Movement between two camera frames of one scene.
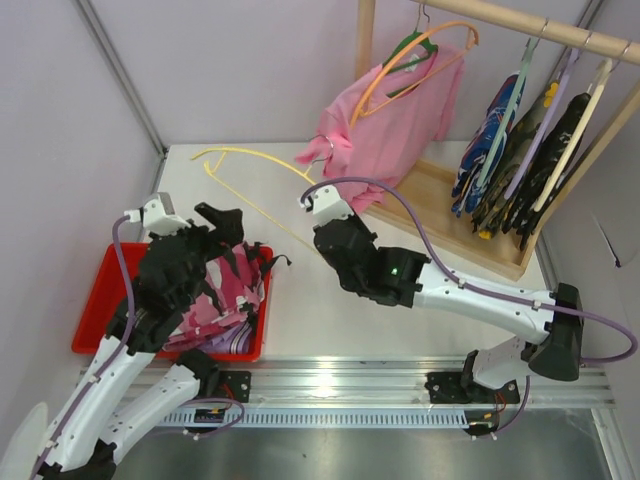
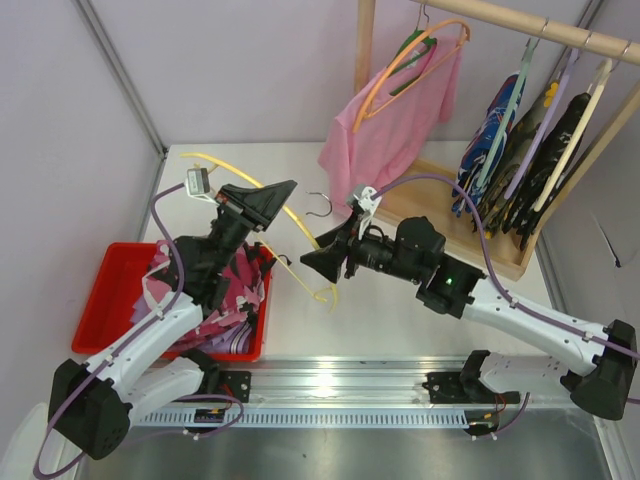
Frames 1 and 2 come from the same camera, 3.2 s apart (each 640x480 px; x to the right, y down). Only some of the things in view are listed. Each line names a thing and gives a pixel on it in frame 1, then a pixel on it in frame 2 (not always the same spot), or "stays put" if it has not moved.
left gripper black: x=198 y=235 to x=236 y=206
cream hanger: x=601 y=75 stays put
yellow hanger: x=243 y=203 to x=243 y=171
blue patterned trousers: x=488 y=146 stays put
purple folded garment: x=235 y=340 stays put
